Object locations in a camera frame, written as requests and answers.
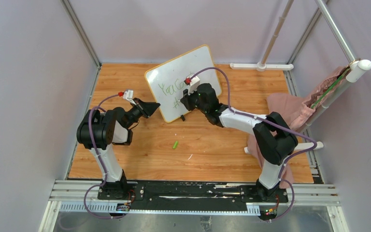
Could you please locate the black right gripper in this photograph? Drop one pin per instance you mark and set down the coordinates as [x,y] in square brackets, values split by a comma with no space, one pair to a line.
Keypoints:
[187,99]

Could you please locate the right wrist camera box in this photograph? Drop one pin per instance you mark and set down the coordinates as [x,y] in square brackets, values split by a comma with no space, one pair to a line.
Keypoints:
[192,81]

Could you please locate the silver clothes rack pole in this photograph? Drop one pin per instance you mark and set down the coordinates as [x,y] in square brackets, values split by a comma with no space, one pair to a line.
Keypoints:
[276,31]

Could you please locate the yellow framed whiteboard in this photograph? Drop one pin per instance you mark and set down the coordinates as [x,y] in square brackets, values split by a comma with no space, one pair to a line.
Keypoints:
[166,80]

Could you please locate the green clothes hanger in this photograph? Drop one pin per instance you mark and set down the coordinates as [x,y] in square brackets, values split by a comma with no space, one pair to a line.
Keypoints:
[329,88]

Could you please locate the white clothes rack base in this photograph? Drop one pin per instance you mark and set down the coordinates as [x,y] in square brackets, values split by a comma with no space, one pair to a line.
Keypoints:
[261,67]

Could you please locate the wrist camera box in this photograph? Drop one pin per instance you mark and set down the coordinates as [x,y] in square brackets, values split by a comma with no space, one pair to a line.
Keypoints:
[192,81]
[128,95]

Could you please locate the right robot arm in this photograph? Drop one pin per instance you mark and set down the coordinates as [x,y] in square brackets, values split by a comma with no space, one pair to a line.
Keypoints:
[274,138]

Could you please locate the white rack side foot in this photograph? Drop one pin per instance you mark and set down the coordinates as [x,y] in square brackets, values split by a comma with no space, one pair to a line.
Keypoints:
[299,147]

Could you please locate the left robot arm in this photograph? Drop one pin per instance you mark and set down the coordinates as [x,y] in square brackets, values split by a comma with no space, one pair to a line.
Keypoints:
[100,131]

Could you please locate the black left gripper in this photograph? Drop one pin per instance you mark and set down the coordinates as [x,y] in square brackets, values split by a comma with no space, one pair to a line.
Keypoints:
[146,109]

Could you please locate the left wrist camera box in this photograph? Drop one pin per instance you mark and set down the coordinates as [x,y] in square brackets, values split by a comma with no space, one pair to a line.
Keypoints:
[128,95]

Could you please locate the pink cloth shorts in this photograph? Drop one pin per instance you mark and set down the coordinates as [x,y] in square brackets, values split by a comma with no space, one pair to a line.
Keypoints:
[296,111]

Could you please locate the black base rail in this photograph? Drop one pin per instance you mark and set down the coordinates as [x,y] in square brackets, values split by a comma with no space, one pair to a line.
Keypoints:
[190,196]

